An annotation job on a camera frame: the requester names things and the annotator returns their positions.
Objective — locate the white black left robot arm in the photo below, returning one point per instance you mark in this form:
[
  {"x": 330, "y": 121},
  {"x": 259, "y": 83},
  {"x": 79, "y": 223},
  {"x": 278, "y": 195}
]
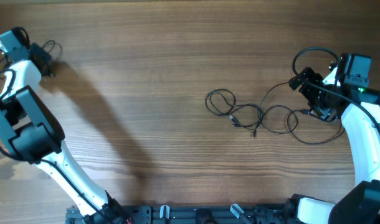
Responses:
[{"x": 30, "y": 133}]

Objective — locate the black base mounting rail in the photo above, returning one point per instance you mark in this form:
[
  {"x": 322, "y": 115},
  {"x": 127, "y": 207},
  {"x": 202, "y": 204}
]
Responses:
[{"x": 268, "y": 214}]

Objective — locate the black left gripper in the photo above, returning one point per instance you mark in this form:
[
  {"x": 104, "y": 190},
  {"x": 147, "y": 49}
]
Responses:
[{"x": 35, "y": 50}]

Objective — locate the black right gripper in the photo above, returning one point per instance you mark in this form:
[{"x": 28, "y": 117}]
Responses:
[{"x": 306, "y": 84}]

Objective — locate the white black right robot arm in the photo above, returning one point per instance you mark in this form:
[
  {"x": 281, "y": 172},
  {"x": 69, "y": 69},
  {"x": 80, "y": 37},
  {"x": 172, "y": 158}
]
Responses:
[{"x": 344, "y": 94}]

